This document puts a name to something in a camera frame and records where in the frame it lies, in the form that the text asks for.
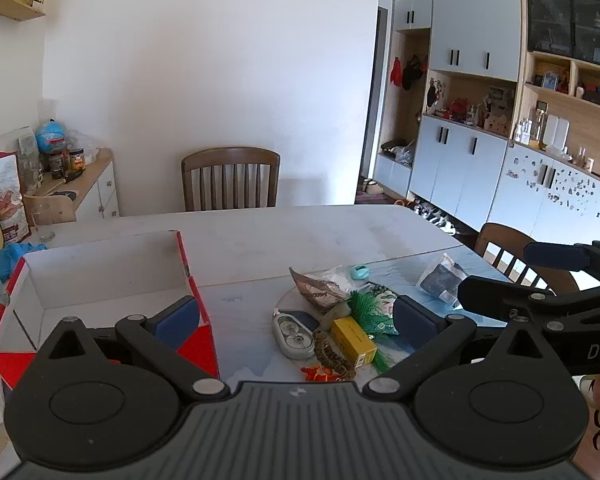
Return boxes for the printed pouch with green tassel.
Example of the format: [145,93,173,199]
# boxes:
[347,285,402,373]

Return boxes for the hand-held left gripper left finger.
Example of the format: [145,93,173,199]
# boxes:
[34,294,232,403]

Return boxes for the blue cloth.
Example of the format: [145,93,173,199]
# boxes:
[0,242,47,283]

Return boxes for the white oval case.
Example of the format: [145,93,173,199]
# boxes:
[272,310,316,361]

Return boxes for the beige rounded object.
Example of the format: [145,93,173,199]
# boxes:
[320,305,353,329]

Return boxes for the bag of white granules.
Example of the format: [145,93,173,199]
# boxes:
[322,265,376,293]

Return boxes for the foil snack packet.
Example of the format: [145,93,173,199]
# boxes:
[289,266,353,316]

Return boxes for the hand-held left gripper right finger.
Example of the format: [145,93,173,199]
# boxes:
[362,294,573,402]

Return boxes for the brown bead bracelet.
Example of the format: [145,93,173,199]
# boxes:
[312,329,356,381]

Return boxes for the black item in clear bag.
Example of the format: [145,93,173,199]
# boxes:
[416,253,470,308]

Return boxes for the brown wooden chair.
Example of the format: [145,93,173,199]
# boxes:
[474,222,581,297]
[181,147,281,212]

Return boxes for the pile of shoes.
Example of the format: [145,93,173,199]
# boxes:
[412,199,458,236]

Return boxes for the black hanging bag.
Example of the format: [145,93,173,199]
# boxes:
[402,56,428,91]

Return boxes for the clear plastic bag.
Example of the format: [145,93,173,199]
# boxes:
[67,130,101,163]

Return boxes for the blue globe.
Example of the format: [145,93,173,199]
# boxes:
[35,119,70,154]

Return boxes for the drinking glass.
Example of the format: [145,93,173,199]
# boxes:
[30,203,56,241]

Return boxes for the white wooden sideboard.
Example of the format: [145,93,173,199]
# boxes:
[22,148,121,223]

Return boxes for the blue contour-print table mat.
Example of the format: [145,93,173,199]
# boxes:
[200,247,511,386]

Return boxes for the white wooden wall cabinet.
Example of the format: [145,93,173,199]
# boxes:
[372,0,600,256]

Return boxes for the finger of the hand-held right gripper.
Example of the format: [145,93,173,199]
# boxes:
[523,241,600,284]
[457,275,600,331]

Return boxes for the printed snack bag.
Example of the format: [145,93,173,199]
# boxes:
[0,152,32,246]

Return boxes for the orange toy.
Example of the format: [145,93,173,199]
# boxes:
[300,365,346,384]

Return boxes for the red white cardboard box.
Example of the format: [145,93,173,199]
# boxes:
[0,230,221,391]

